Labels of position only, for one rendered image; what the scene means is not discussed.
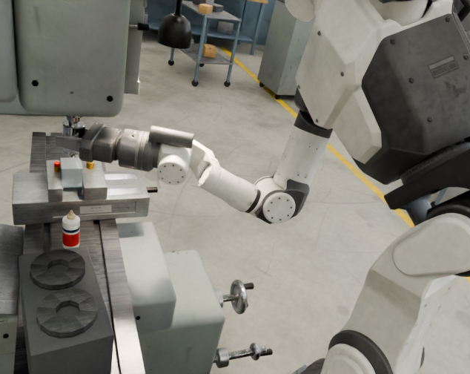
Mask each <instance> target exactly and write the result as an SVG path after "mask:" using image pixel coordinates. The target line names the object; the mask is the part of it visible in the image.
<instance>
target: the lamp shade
mask: <svg viewBox="0 0 470 374"><path fill-rule="evenodd" d="M191 37H192V32H191V23H190V22H189V21H188V20H187V19H186V18H185V17H184V16H182V14H181V15H177V14H175V13H171V14H169V15H167V16H165V17H163V20H162V22H161V24H160V26H159V32H158V39H157V42H158V43H160V44H161V45H164V46H167V47H173V48H179V49H187V48H190V46H191Z"/></svg>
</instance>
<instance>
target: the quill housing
mask: <svg viewBox="0 0 470 374"><path fill-rule="evenodd" d="M129 15H130V0H13V19H14V30H15V43H16V65H17V77H18V89H19V101H20V104H21V106H22V107H23V109H25V110H26V111H28V112H30V113H32V114H51V115H67V116H82V117H114V116H117V115H118V114H119V113H120V112H121V111H122V107H123V99H124V89H125V68H126V57H127V46H128V26H129Z"/></svg>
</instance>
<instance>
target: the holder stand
mask: <svg viewBox="0 0 470 374"><path fill-rule="evenodd" d="M18 263H19V280H20V290H21V307H22V317H23V326H24V338H25V344H26V351H27V363H28V370H29V374H111V367H112V357H113V340H114V333H113V328H112V326H111V323H110V319H109V316H108V313H107V309H106V306H105V302H104V300H103V297H102V293H101V290H100V287H99V283H98V281H97V277H96V273H95V271H94V268H93V264H92V261H91V258H90V254H89V251H88V249H87V247H86V246H80V247H75V248H69V249H54V250H52V251H49V252H40V253H35V254H29V255H20V256H19V257H18Z"/></svg>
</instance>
